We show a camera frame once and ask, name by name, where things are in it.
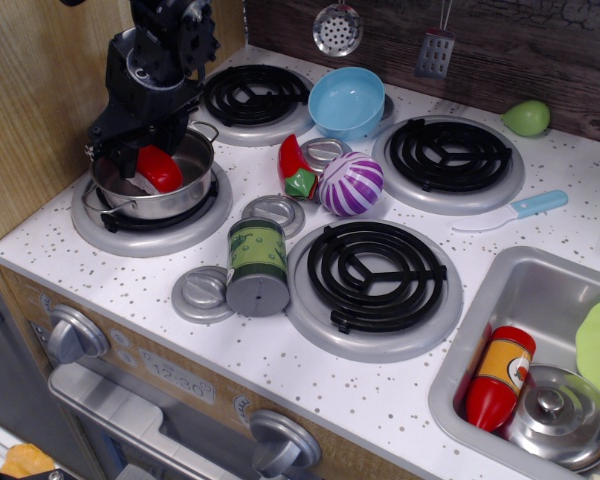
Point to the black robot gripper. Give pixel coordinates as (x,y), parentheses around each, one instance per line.
(138,112)

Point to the red and white toy sushi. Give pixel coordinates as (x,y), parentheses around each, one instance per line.
(156,172)

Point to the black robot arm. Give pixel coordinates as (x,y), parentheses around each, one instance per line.
(154,78)

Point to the small steel pan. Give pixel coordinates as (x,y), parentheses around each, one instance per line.
(111,194)

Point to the front left black burner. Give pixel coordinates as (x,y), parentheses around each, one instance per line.
(180,230)

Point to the black burner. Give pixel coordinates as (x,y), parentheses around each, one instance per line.
(254,105)
(448,166)
(180,230)
(372,291)

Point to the back left black burner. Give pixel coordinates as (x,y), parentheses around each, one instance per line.
(254,105)

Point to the red toy chili pepper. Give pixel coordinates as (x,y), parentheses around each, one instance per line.
(298,179)

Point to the grey stove top knob middle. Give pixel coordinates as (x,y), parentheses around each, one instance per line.
(285,211)

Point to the grey stove knob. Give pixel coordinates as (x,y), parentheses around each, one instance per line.
(285,211)
(199,296)
(320,152)

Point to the grey stove top knob lower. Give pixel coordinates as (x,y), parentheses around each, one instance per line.
(199,296)

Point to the grey stove top knob upper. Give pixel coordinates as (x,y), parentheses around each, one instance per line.
(320,152)

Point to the green labelled toy can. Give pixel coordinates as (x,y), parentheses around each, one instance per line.
(257,268)

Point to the light blue plastic bowl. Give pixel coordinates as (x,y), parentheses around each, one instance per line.
(347,103)

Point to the grey oven knob left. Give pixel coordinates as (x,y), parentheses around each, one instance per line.
(74,336)

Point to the grey oven knob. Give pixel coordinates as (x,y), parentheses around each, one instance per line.
(284,449)
(74,336)

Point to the purple striped toy onion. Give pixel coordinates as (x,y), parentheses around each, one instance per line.
(350,184)

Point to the hanging steel skimmer spoon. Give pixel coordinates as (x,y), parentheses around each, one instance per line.
(337,30)

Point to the front right black burner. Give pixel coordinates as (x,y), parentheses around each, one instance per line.
(372,291)

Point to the back right black burner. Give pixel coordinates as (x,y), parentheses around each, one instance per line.
(448,166)

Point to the hanging steel slotted spatula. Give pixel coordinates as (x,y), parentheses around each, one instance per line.
(436,48)

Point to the grey oven knob right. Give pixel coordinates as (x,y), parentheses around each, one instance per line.
(284,449)

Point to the orange object bottom left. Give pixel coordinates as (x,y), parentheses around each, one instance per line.
(25,460)

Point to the green toy pear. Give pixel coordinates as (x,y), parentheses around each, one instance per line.
(529,118)

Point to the steel toy sink basin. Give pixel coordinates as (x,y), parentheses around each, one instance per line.
(540,293)

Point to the red toy ketchup bottle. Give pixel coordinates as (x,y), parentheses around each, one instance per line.
(494,390)

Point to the steel pot lid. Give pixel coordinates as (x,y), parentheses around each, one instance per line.
(557,418)

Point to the grey oven door handle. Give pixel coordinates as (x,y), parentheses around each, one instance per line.
(141,433)

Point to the toy knife blue handle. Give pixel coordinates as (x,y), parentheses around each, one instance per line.
(516,210)

